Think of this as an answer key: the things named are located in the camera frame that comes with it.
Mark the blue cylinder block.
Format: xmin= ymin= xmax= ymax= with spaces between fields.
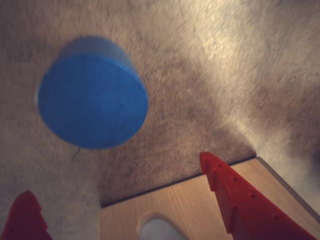
xmin=34 ymin=34 xmax=150 ymax=150

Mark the wooden shape sorter box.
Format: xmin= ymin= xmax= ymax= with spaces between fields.
xmin=99 ymin=156 xmax=320 ymax=240

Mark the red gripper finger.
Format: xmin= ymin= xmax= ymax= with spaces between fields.
xmin=0 ymin=189 xmax=53 ymax=240
xmin=199 ymin=151 xmax=320 ymax=240

